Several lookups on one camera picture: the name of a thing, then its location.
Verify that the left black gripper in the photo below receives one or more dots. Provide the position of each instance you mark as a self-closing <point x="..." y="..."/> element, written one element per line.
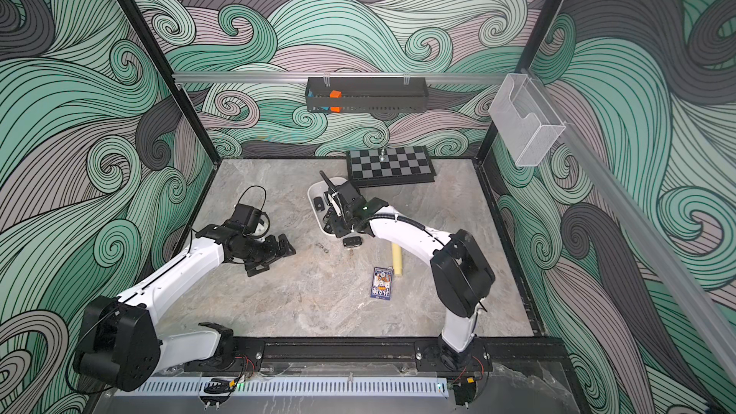
<point x="272" y="252"/>

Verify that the black car key lowest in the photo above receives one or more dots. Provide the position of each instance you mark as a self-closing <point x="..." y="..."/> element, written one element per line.
<point x="319" y="205"/>

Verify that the white storage box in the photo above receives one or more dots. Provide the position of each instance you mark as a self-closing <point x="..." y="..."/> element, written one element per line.
<point x="330" y="212"/>

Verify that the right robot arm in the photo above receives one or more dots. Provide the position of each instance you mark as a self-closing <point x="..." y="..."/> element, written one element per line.
<point x="461" y="274"/>

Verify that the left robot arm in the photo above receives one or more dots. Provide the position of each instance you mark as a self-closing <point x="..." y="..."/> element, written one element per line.
<point x="119" y="344"/>

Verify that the blue playing cards box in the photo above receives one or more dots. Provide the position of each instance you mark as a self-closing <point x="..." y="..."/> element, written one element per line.
<point x="381" y="286"/>

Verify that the black grey chessboard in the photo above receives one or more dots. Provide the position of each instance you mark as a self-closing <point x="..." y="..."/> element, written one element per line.
<point x="404" y="166"/>

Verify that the cream foam roller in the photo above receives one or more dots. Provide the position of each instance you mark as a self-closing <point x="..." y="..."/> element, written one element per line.
<point x="397" y="259"/>

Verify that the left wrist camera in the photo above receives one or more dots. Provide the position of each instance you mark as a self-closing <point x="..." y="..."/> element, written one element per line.
<point x="246" y="218"/>

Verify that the black wall tray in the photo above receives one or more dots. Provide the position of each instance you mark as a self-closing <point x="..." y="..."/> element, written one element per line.
<point x="367" y="95"/>

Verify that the white perforated cable duct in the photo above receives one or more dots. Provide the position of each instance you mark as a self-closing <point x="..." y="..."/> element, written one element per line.
<point x="351" y="386"/>

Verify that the clear acrylic wall holder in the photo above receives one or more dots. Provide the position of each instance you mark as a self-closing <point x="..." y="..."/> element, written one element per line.
<point x="526" y="119"/>

